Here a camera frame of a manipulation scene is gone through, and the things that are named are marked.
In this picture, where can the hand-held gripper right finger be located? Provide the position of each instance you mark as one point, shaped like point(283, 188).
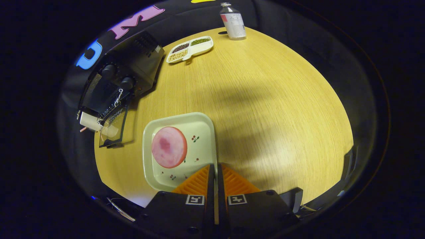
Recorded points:
point(259, 212)

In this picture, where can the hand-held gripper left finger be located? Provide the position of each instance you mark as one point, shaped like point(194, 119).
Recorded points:
point(176, 215)

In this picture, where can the pink ham slice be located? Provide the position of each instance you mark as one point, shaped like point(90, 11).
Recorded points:
point(169, 147)

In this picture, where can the cream square tray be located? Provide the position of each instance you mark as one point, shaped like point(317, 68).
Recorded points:
point(199, 129)

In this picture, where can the black toaster oven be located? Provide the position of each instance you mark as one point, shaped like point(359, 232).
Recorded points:
point(139, 56)

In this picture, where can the white toaster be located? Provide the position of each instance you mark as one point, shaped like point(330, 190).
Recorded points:
point(88, 121)

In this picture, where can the white divided bean dish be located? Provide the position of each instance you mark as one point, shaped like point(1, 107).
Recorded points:
point(199, 49)

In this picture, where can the clear plastic bottle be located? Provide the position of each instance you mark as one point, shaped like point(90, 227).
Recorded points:
point(234, 25)

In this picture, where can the dark frame piece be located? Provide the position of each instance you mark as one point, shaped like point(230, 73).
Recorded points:
point(348, 166)

